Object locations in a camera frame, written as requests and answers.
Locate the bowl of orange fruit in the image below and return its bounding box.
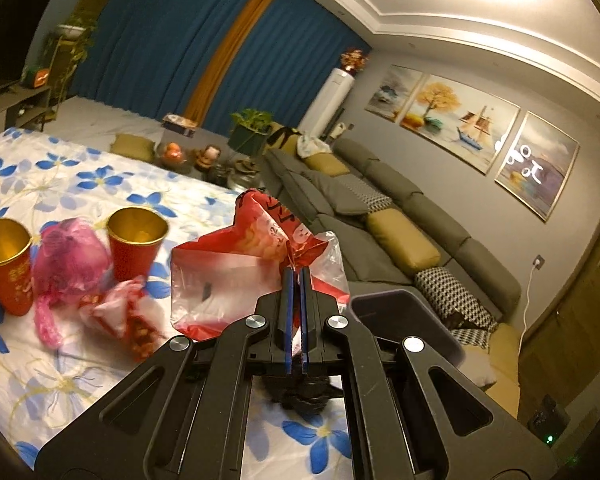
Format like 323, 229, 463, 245
160, 142, 188, 167

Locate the flat printed box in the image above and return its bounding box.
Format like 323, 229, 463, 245
161, 113, 198, 137

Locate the metal plant stand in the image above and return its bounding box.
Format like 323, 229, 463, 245
42, 35, 88, 121

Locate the dark coffee table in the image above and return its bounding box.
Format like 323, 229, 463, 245
152, 130, 261, 196

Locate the white cable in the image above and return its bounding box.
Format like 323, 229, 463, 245
522, 265, 538, 333

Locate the white cloth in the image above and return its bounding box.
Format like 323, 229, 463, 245
296, 135, 333, 157

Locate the red printed wrapper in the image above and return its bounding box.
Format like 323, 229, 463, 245
80, 276, 163, 361

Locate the small orange box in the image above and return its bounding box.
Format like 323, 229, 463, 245
20, 65, 50, 89

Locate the dark teapot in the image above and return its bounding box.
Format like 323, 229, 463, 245
227, 160, 258, 191

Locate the dark grey pillow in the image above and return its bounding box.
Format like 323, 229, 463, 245
285, 170, 376, 216

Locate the white standing air conditioner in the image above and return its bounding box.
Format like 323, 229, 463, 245
298, 67, 356, 138

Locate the large pink plastic bag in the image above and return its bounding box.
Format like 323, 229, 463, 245
32, 216, 113, 350

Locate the red paper cup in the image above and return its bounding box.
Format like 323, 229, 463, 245
106, 207, 170, 283
0, 218, 33, 317

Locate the yellow floor cushion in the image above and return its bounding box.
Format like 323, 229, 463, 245
110, 133, 156, 163

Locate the trailing plant in white pot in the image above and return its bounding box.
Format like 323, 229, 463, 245
42, 12, 98, 106

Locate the black device with green light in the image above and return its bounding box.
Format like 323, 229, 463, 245
527, 395, 568, 448

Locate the framed painting with light glare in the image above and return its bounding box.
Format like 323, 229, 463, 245
494, 110, 580, 223

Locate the small houndstooth pillow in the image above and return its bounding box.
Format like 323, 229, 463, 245
352, 180, 396, 213

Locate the leafy plant in dark pot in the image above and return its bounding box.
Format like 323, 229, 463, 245
230, 108, 276, 156

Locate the orange curtain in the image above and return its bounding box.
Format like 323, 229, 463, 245
184, 0, 286, 126

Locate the wooden door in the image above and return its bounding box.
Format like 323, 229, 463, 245
525, 180, 600, 411

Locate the black television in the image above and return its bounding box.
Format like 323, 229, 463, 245
0, 0, 66, 106

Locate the large yellow pillow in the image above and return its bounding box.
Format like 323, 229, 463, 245
366, 208, 442, 271

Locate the large houndstooth pillow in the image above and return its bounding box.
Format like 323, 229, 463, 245
414, 266, 501, 331

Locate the light grey pillow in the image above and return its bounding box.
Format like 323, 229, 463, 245
455, 345, 497, 391

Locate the striped houndstooth pillow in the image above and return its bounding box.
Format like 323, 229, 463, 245
450, 327, 496, 347

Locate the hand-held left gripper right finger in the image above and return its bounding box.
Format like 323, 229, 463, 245
300, 266, 561, 480

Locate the blue curtain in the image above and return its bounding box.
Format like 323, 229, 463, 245
200, 0, 371, 138
72, 0, 271, 123

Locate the small framed landscape painting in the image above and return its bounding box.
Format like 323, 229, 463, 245
365, 64, 426, 123

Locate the red and white plastic bag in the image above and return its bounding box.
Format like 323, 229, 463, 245
171, 188, 351, 346

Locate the red and gold flower ornament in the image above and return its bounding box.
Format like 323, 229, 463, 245
341, 47, 371, 72

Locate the blue floral bedsheet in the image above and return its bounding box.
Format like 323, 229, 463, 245
0, 127, 371, 480

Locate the wide framed sailboat painting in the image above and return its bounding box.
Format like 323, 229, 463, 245
399, 74, 522, 176

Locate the dark grey plastic bin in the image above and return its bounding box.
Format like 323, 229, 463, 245
347, 294, 465, 386

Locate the grey sectional sofa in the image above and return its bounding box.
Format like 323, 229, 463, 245
260, 137, 523, 421

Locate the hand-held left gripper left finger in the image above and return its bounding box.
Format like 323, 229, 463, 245
35, 267, 296, 480

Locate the small yellow pillow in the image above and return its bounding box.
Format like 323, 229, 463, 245
305, 152, 351, 177

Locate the grey television stand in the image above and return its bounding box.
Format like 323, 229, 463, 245
0, 85, 53, 146

